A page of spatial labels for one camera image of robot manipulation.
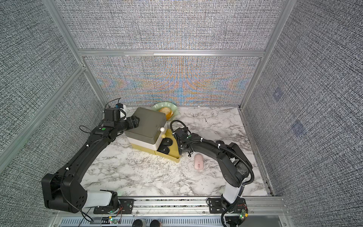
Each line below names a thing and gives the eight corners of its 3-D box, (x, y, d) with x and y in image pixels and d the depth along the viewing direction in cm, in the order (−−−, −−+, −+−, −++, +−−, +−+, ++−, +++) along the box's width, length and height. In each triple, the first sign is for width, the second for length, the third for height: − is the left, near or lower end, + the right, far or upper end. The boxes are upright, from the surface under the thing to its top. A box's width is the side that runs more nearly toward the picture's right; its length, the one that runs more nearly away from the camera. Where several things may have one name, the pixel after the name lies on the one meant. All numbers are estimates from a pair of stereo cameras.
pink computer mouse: (194, 169, 88) (194, 167, 85) (193, 155, 94) (194, 153, 91) (203, 169, 88) (204, 167, 85) (202, 155, 94) (202, 153, 91)
